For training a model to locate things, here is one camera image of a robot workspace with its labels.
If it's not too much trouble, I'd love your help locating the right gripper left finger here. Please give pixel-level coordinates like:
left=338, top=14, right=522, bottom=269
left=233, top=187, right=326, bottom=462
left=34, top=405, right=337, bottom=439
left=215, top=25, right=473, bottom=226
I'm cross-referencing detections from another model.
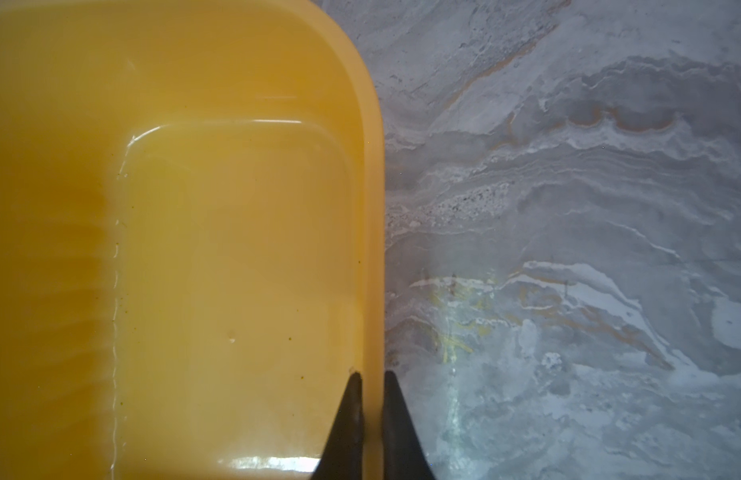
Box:
left=310, top=372, right=364, bottom=480

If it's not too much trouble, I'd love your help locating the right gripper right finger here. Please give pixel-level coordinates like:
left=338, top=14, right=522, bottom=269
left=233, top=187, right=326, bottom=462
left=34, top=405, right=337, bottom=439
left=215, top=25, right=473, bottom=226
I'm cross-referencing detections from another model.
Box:
left=382, top=370, right=435, bottom=480

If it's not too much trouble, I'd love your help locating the yellow container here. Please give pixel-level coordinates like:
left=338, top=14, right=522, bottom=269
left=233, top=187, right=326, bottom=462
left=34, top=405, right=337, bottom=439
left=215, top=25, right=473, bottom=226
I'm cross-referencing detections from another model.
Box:
left=0, top=1, right=384, bottom=479

